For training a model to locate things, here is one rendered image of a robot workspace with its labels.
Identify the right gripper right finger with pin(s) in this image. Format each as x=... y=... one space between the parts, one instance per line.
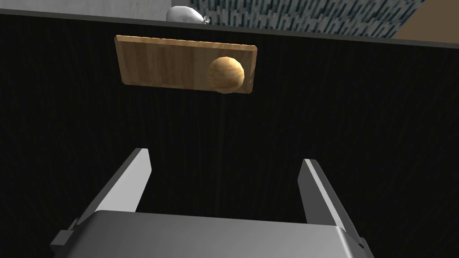
x=321 y=197

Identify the round brown bread roll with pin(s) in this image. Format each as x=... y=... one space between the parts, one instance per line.
x=226 y=74

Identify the wooden cutting board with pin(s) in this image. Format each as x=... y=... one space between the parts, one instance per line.
x=165 y=64

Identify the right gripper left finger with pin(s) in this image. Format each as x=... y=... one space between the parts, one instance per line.
x=125 y=186

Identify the pale grey rounded object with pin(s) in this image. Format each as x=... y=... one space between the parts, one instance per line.
x=186 y=15

